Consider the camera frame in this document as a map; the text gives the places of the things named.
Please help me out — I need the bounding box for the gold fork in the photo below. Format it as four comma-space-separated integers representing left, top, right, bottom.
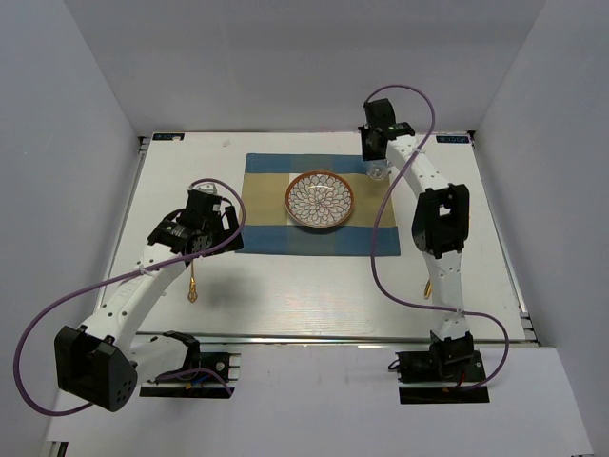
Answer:
187, 261, 198, 303

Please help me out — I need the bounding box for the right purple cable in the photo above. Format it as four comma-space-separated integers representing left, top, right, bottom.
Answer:
363, 85, 510, 392

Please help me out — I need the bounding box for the right blue table sticker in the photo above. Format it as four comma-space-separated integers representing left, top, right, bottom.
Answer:
436, 135, 470, 144

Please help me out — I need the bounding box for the purple cable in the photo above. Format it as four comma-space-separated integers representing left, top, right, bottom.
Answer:
363, 85, 510, 392
12, 178, 246, 417

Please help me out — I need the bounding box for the blue table sticker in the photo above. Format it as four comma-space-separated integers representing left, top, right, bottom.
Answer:
151, 132, 185, 142
436, 135, 470, 144

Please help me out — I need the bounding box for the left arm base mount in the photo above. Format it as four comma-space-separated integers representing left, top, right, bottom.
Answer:
131, 331, 242, 399

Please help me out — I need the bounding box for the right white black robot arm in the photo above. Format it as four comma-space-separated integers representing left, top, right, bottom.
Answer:
359, 98, 474, 380

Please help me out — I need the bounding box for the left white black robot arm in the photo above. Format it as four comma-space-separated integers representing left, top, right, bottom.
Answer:
54, 178, 245, 412

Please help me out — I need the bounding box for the floral ceramic plate orange rim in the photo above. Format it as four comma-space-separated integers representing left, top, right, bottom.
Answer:
285, 170, 355, 229

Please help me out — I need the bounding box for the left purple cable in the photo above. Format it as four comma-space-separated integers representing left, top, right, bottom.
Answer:
12, 178, 246, 417

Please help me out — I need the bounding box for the blue beige white cloth napkin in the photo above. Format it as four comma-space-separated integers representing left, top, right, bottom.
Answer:
241, 153, 390, 256

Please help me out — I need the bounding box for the gold knife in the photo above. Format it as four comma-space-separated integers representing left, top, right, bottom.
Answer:
423, 280, 432, 300

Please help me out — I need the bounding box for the clear drinking glass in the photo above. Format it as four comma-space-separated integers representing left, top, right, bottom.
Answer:
366, 160, 390, 181

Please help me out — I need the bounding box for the left blue table sticker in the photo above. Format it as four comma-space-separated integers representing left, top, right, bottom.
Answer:
151, 132, 185, 142

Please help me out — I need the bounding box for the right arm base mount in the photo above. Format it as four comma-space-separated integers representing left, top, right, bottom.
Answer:
387, 350, 490, 405

